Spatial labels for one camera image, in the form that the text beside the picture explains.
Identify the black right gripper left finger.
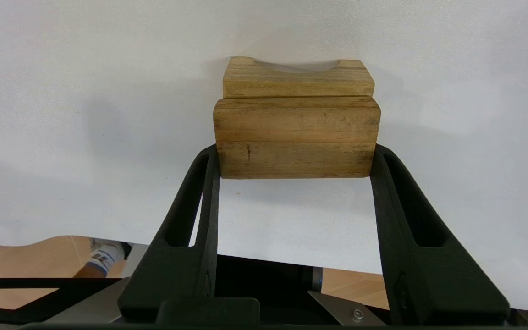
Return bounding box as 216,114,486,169
117,143,221,321

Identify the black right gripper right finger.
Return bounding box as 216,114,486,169
370,143,511,326

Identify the rectangular wooden building block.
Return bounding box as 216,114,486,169
213,96,381,179

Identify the arched wooden building block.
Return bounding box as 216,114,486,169
222,56,375,99

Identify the black robot base chassis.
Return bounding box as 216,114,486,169
0,254,391,327

